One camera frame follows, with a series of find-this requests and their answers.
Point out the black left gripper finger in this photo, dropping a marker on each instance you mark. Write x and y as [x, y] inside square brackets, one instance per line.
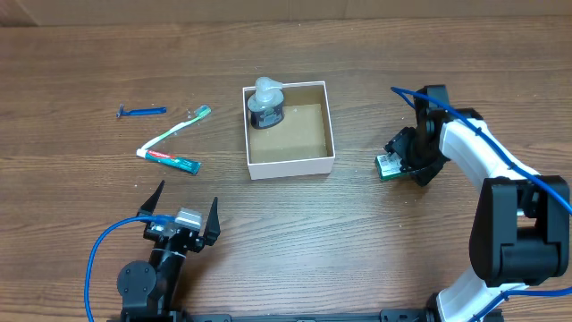
[212, 228]
[149, 206]

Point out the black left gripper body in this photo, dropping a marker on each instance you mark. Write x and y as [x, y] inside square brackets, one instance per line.
[197, 246]

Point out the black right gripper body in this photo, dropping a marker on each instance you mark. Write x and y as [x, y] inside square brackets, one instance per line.
[422, 159]

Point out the green white soap bar pack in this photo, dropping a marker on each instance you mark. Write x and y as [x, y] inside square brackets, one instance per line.
[389, 166]

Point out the green red toothpaste tube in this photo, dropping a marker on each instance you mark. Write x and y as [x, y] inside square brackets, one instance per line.
[180, 163]

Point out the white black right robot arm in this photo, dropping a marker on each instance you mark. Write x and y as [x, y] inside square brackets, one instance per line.
[520, 234]

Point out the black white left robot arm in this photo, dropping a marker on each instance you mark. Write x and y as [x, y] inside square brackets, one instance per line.
[148, 287]

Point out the blue disposable razor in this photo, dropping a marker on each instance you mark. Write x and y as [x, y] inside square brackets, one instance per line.
[140, 112]

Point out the white green toothbrush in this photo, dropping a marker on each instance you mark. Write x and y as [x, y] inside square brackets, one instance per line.
[199, 114]

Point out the white cardboard box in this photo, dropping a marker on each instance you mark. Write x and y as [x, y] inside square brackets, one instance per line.
[301, 144]

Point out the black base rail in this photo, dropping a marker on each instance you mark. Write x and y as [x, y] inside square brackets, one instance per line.
[308, 316]

